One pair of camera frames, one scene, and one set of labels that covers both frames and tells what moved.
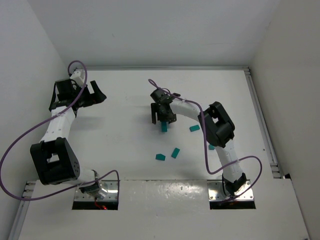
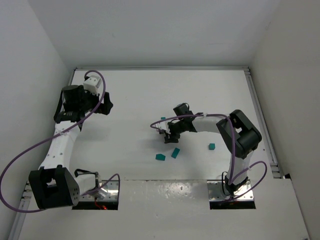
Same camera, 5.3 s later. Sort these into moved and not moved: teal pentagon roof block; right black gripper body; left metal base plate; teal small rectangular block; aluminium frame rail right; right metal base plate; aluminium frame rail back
Moved: right black gripper body
Not moved: teal pentagon roof block; aluminium frame rail back; aluminium frame rail right; left metal base plate; teal small rectangular block; right metal base plate
